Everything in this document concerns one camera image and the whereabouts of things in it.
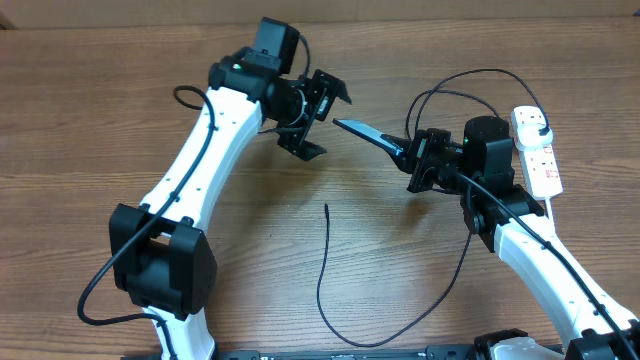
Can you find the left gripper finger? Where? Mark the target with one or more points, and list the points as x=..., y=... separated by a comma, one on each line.
x=308, y=150
x=337, y=90

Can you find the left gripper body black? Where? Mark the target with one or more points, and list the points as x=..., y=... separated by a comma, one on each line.
x=318, y=105

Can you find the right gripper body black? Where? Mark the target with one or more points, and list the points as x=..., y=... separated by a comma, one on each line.
x=433, y=164

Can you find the Samsung Galaxy smartphone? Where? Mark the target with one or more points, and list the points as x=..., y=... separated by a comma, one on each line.
x=363, y=131

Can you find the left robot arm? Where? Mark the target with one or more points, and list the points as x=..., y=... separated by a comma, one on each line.
x=162, y=258

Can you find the white charger plug adapter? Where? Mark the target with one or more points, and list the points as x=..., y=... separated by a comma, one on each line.
x=532, y=136

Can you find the white power strip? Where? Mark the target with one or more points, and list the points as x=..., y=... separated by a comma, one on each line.
x=540, y=167

